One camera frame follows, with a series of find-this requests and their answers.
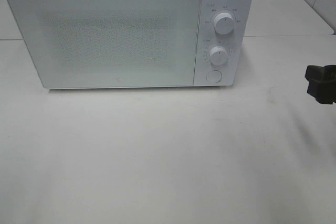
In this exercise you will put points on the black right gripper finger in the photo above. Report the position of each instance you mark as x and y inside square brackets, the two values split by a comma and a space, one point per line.
[321, 83]

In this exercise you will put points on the white upper power knob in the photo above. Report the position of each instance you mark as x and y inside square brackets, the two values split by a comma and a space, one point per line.
[223, 23]

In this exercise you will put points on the white microwave door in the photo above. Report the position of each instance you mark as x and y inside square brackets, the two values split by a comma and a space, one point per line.
[110, 43]

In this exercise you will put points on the round white door button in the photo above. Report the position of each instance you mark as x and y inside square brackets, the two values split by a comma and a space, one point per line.
[214, 76]

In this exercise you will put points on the white timer knob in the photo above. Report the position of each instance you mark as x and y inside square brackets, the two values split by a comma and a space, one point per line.
[218, 55]

